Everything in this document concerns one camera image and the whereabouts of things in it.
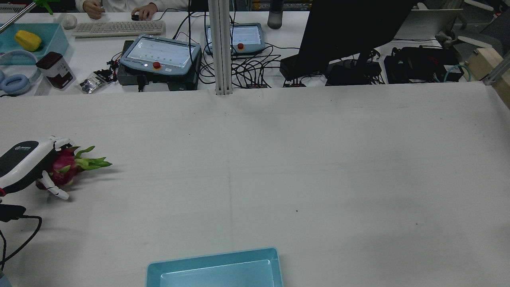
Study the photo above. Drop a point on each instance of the light blue headphones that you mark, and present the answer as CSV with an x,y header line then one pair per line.
x,y
15,84

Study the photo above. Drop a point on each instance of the green tipped metal grabber tool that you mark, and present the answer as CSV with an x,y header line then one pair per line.
x,y
42,4

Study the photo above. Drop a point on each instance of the aluminium profile post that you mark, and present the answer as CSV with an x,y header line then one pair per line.
x,y
221,48

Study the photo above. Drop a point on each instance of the black Huawei monitor with stand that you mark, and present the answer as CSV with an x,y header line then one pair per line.
x,y
342,32

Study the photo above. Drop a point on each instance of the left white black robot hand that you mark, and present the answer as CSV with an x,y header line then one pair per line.
x,y
20,159

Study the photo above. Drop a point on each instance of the grey teach pendant red button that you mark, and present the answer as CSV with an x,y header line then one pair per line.
x,y
159,54
249,38

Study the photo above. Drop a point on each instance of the clear box with brown lid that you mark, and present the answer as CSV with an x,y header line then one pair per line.
x,y
55,69

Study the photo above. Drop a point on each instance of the small black box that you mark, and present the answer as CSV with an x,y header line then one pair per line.
x,y
290,67

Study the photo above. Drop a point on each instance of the white keyboard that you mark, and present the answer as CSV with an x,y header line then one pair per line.
x,y
119,28

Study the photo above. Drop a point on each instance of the clear bag of dark parts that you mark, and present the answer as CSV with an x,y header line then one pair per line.
x,y
93,81

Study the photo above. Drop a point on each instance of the small white carton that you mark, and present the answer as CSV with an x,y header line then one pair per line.
x,y
41,88

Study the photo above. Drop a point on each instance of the small black red hub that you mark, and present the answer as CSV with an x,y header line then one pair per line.
x,y
294,84
257,85

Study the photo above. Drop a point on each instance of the aluminium profile bar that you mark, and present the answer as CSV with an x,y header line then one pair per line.
x,y
498,71

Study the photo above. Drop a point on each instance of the white ball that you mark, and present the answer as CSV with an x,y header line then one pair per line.
x,y
69,22

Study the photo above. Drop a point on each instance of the light blue shallow tray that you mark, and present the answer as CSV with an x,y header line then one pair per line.
x,y
239,271

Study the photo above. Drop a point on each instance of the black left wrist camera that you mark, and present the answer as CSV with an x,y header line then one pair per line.
x,y
10,212

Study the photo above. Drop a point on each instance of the yellow bell pepper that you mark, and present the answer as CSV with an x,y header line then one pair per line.
x,y
28,40

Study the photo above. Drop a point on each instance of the black mini computer red logo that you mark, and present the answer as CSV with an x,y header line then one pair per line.
x,y
414,65

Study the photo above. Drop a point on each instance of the person's bare hand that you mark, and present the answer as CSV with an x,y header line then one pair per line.
x,y
93,8
146,10

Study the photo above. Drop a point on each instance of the pink dragon fruit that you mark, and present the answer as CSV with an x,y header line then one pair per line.
x,y
65,164

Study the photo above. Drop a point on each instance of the grey drink bottle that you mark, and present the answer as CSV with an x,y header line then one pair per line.
x,y
275,16

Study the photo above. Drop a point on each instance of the wooden block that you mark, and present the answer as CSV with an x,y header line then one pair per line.
x,y
484,59

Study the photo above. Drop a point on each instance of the light blue storage bin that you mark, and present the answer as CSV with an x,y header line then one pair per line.
x,y
53,38

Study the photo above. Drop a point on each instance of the grey office chair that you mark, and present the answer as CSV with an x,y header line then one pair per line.
x,y
474,41

